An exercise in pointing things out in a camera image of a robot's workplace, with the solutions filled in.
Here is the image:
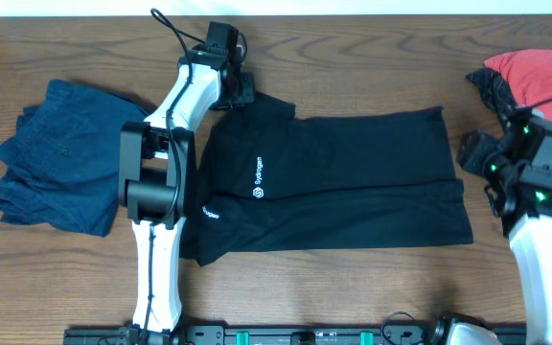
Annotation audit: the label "black t-shirt with logo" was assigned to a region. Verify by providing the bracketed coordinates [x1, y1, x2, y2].
[180, 94, 473, 265]

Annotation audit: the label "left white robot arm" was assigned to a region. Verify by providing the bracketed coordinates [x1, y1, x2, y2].
[118, 22, 255, 344]

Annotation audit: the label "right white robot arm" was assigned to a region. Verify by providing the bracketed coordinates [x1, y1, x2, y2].
[457, 107, 552, 344]

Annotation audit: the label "black patterned garment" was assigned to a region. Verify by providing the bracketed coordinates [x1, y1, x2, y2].
[466, 68, 518, 129]

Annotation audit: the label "folded navy blue shorts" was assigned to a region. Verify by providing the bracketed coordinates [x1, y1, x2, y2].
[0, 80, 149, 237]

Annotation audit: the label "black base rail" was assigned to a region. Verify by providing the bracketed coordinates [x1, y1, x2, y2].
[62, 312, 526, 345]

